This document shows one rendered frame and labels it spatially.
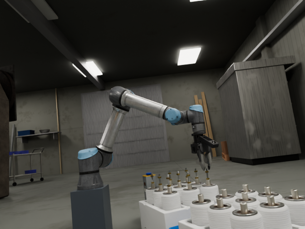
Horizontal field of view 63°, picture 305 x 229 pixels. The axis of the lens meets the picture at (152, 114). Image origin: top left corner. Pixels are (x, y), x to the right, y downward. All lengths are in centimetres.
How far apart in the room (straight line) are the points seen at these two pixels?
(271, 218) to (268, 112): 415
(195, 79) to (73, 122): 501
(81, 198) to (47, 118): 906
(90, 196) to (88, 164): 18
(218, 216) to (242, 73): 422
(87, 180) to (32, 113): 935
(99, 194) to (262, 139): 382
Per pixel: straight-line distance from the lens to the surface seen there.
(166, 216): 126
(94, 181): 152
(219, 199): 95
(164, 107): 133
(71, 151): 1004
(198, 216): 103
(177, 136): 946
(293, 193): 103
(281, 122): 506
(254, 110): 490
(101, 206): 148
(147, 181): 168
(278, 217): 92
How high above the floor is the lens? 48
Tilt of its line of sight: 8 degrees up
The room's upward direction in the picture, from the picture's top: 7 degrees counter-clockwise
